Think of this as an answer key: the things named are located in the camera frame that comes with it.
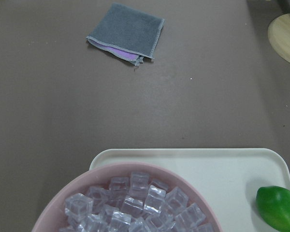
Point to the pink bowl with ice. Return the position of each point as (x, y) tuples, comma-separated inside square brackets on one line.
[(53, 216)]

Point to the grey folded cloth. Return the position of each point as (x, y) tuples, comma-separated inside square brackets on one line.
[(127, 33)]

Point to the cream serving tray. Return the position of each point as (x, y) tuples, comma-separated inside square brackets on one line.
[(228, 178)]

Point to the wooden mug tree stand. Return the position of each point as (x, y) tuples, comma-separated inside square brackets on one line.
[(279, 36)]

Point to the green lime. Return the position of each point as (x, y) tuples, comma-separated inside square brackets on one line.
[(273, 205)]

